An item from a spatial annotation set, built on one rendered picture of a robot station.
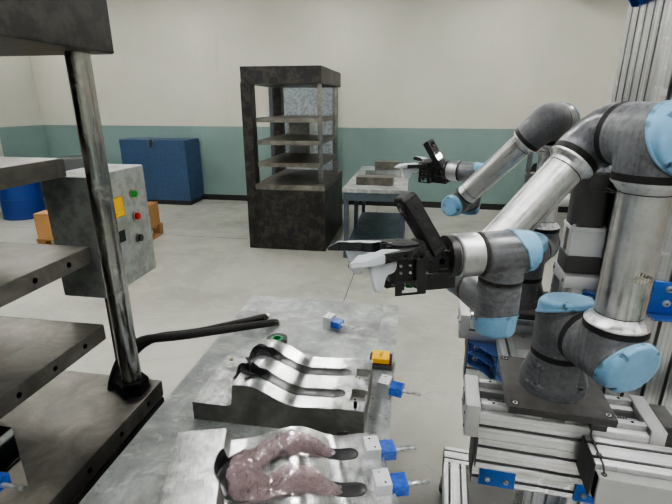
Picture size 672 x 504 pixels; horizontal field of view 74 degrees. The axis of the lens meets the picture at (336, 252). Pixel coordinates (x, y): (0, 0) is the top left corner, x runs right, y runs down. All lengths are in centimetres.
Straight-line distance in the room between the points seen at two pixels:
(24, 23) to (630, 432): 157
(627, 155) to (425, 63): 682
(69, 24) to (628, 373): 141
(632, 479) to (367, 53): 708
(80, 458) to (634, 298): 136
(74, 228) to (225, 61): 684
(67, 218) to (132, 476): 80
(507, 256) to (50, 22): 108
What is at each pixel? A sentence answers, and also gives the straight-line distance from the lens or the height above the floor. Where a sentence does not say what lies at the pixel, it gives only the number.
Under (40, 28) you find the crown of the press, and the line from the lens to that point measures 125.
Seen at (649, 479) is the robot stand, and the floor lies 95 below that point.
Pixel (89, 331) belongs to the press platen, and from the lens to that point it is 153.
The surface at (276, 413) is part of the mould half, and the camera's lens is 135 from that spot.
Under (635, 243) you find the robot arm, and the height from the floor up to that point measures 145.
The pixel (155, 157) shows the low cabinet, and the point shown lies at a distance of 832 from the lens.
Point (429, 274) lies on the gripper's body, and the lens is 75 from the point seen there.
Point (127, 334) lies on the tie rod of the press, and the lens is 154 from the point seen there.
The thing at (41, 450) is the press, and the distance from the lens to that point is 155.
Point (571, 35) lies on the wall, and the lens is 798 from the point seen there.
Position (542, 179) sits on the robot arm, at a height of 154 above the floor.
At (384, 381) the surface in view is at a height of 85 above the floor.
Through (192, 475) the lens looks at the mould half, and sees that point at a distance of 113.
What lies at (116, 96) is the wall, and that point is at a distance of 926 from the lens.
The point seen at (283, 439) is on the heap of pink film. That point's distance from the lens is 116.
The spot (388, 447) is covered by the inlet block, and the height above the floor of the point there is 87.
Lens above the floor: 168
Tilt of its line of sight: 18 degrees down
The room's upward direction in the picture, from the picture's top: straight up
